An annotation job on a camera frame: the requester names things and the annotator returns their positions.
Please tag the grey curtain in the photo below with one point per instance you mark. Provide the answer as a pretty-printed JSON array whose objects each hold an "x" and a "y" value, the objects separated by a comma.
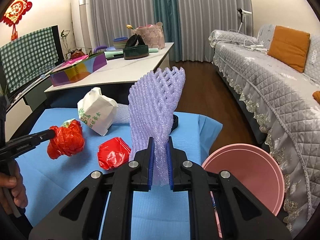
[
  {"x": 117, "y": 5},
  {"x": 212, "y": 10}
]

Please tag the white coffee table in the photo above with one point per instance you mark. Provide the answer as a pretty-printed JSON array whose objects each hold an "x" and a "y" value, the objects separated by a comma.
[{"x": 130, "y": 67}]

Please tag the pale blue patterned pillow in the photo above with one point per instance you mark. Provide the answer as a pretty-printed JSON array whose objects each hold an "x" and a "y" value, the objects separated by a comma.
[{"x": 266, "y": 33}]

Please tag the purple foam net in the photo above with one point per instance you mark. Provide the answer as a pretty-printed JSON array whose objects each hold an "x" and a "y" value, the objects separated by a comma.
[{"x": 155, "y": 100}]

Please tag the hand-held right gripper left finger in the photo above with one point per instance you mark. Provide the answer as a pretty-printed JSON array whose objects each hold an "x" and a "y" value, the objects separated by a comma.
[{"x": 150, "y": 165}]

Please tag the teal curtain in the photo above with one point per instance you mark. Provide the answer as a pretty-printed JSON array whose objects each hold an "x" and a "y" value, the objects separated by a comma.
[{"x": 165, "y": 17}]

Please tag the yellow tulip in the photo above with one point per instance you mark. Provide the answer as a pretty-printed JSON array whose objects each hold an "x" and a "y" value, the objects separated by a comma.
[{"x": 129, "y": 26}]

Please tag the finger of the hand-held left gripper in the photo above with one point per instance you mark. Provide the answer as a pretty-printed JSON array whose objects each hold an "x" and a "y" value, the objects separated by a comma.
[{"x": 43, "y": 135}]

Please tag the stack of coloured bowls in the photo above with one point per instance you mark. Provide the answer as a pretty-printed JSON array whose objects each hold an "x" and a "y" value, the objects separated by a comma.
[{"x": 120, "y": 43}]

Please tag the white television cabinet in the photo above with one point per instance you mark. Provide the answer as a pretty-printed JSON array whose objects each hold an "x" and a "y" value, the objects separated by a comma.
[{"x": 15, "y": 115}]

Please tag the red teapot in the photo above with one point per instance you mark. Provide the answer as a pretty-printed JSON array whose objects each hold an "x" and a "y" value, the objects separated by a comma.
[{"x": 77, "y": 54}]

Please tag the bamboo plant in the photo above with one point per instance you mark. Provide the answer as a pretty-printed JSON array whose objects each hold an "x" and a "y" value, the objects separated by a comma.
[{"x": 65, "y": 42}]

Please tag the mint green tray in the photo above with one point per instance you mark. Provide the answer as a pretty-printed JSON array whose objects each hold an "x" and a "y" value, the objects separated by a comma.
[{"x": 112, "y": 55}]

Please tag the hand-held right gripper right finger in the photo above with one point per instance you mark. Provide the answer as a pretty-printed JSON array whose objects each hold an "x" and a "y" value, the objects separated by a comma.
[{"x": 170, "y": 165}]

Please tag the red plastic bag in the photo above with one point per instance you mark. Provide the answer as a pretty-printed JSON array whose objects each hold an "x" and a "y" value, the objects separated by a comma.
[
  {"x": 66, "y": 142},
  {"x": 112, "y": 153}
]

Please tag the red knot wall decoration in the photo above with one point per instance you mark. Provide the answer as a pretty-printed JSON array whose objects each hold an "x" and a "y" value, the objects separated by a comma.
[{"x": 15, "y": 8}]

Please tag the white floor stand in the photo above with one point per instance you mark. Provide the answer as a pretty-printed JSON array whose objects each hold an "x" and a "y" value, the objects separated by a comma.
[{"x": 242, "y": 17}]

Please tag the black television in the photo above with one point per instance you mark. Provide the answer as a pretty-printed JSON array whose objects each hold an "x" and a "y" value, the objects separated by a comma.
[{"x": 57, "y": 42}]

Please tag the pink plastic basin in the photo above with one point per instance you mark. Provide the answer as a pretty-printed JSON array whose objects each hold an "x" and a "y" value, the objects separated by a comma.
[{"x": 245, "y": 170}]

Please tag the colourful cardboard box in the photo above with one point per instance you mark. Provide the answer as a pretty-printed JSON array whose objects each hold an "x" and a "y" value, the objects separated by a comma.
[{"x": 75, "y": 72}]

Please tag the white tower air conditioner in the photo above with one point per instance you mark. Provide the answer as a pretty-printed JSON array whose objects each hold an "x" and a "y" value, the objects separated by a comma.
[{"x": 81, "y": 20}]

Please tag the grey quilted sofa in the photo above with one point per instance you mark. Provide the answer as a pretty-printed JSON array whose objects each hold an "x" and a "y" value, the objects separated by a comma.
[{"x": 270, "y": 85}]

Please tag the orange cushion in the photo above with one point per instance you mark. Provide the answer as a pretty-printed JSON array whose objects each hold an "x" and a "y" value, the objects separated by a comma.
[
  {"x": 317, "y": 96},
  {"x": 288, "y": 47}
]

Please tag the green checked cloth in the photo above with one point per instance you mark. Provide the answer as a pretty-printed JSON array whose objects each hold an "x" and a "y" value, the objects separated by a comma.
[{"x": 27, "y": 55}]

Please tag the blue table cloth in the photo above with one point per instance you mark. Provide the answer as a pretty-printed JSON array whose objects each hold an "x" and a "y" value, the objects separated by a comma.
[{"x": 195, "y": 135}]

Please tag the person's left hand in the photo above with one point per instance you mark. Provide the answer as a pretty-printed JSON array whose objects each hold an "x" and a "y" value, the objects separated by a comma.
[{"x": 21, "y": 192}]

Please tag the pink lace basket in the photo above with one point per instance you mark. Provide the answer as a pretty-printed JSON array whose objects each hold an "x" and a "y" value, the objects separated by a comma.
[{"x": 150, "y": 36}]

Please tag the white paper bag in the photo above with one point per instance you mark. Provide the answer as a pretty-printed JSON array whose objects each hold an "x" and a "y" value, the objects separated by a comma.
[{"x": 97, "y": 110}]

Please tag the green round box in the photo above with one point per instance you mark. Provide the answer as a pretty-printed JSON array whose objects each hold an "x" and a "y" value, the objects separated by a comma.
[{"x": 136, "y": 53}]

